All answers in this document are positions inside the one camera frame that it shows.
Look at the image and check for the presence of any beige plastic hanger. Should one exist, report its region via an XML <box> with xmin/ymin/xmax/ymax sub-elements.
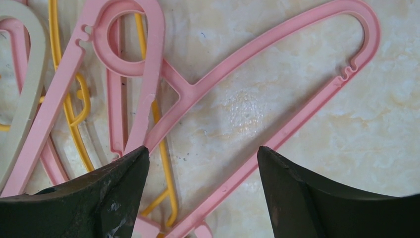
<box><xmin>0</xmin><ymin>0</ymin><xmax>50</xmax><ymax>189</ymax></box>

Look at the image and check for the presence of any pink plastic hanger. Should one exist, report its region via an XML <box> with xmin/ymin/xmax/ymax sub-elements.
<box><xmin>0</xmin><ymin>18</ymin><xmax>68</xmax><ymax>185</ymax></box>
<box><xmin>144</xmin><ymin>0</ymin><xmax>381</xmax><ymax>238</ymax></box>
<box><xmin>2</xmin><ymin>0</ymin><xmax>168</xmax><ymax>197</ymax></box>

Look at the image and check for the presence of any pink plastic hanger front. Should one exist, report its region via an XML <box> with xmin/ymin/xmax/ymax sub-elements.
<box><xmin>2</xmin><ymin>0</ymin><xmax>168</xmax><ymax>197</ymax></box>

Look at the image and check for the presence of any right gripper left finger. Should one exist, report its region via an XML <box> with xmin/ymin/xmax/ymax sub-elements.
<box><xmin>0</xmin><ymin>146</ymin><xmax>150</xmax><ymax>238</ymax></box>

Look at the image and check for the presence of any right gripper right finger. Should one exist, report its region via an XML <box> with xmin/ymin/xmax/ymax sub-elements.
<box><xmin>257</xmin><ymin>146</ymin><xmax>420</xmax><ymax>238</ymax></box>

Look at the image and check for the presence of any pink plastic hanger right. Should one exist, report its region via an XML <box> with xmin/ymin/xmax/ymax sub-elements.
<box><xmin>144</xmin><ymin>0</ymin><xmax>381</xmax><ymax>238</ymax></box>

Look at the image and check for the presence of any pink plastic hanger back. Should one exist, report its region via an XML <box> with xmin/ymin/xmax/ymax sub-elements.
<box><xmin>0</xmin><ymin>18</ymin><xmax>68</xmax><ymax>185</ymax></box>

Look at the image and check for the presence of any yellow thin hanger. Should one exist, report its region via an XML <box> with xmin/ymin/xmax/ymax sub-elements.
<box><xmin>0</xmin><ymin>0</ymin><xmax>179</xmax><ymax>238</ymax></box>

